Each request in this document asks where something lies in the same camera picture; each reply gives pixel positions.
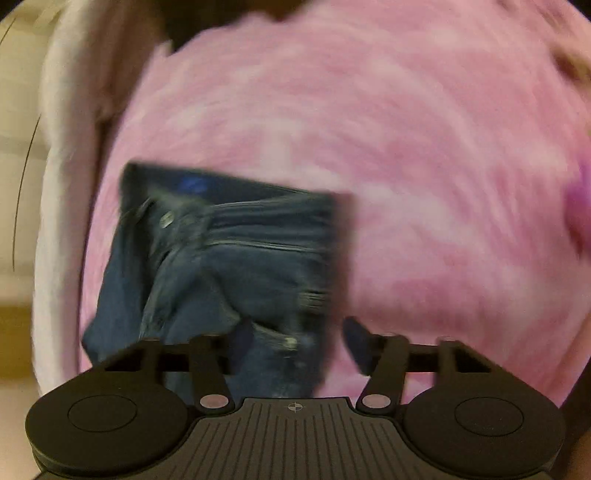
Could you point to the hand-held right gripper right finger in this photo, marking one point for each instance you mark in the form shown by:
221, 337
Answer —
358, 342

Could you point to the cream wardrobe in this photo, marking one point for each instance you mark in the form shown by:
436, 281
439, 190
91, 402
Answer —
23, 138

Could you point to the blue jeans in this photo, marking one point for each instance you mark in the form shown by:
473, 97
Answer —
221, 258

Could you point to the pink floral blanket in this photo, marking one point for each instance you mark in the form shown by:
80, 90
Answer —
392, 161

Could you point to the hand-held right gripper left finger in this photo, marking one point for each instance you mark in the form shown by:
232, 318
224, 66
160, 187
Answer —
242, 339

